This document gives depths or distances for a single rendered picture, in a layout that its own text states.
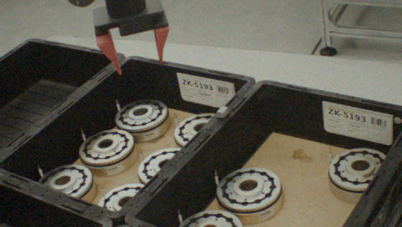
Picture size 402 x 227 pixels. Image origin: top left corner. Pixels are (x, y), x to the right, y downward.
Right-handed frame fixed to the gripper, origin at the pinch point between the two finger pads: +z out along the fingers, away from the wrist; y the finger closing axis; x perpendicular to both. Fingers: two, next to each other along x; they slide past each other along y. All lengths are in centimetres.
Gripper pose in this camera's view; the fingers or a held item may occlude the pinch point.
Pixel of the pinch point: (139, 63)
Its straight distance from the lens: 103.6
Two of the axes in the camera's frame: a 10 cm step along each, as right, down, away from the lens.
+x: -1.7, -5.2, 8.4
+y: 9.7, -2.3, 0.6
